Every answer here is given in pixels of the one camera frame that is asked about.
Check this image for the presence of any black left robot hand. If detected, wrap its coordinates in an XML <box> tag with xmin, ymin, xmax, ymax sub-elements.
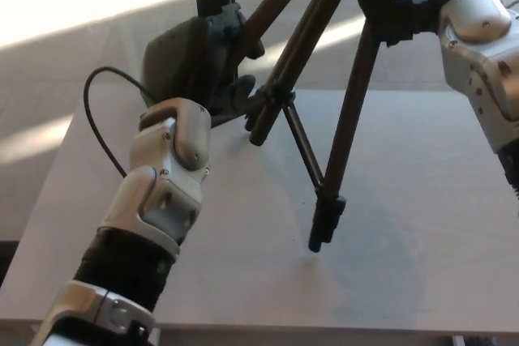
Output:
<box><xmin>139</xmin><ymin>3</ymin><xmax>267</xmax><ymax>128</ymax></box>

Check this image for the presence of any brown tripod with black feet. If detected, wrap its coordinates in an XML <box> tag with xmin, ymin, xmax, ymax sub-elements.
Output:
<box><xmin>238</xmin><ymin>0</ymin><xmax>406</xmax><ymax>254</ymax></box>

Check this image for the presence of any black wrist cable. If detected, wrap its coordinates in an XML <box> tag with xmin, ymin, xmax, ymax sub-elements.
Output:
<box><xmin>83</xmin><ymin>66</ymin><xmax>156</xmax><ymax>179</ymax></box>

